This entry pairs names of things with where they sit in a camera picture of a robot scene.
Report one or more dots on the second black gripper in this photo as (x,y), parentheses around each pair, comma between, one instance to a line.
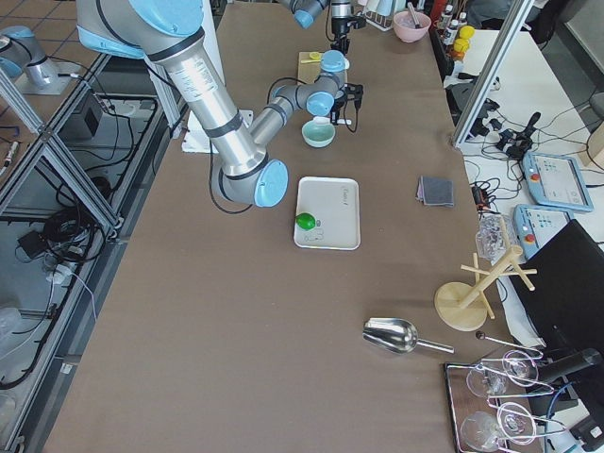
(339,27)

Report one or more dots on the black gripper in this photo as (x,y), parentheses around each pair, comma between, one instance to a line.
(335,106)

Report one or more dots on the white ceramic spoon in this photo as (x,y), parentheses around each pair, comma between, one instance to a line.
(325,120)

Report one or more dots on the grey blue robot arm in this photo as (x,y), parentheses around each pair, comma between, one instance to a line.
(171,34)

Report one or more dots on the second grey robot arm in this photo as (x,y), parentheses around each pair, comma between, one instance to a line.
(306,12)

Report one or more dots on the light green bowl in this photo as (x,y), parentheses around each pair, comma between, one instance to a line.
(318,135)

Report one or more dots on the pink bowl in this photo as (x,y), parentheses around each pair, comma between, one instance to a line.
(405,29)

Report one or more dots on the wooden cutting board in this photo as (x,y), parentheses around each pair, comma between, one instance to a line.
(309,66)

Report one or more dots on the cream rectangular tray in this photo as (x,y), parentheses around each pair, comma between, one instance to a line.
(335,204)

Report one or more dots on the grey folded cloth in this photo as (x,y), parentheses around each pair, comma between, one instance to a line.
(435,191)

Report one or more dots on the green lime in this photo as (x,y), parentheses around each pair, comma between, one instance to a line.
(305,220)

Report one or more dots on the blue teach pendant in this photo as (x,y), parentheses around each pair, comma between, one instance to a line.
(537,225)
(555,181)

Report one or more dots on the wooden mug tree stand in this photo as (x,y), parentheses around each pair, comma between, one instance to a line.
(464,307)

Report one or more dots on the metal scoop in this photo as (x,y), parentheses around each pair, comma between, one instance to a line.
(398,336)

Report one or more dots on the black monitor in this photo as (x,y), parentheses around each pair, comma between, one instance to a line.
(566,306)

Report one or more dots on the wine glass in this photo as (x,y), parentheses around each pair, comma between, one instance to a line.
(494,377)
(485,432)

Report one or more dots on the aluminium frame post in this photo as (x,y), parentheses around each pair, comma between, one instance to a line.
(512,24)

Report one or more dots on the wire glass rack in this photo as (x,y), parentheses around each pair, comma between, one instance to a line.
(463,403)

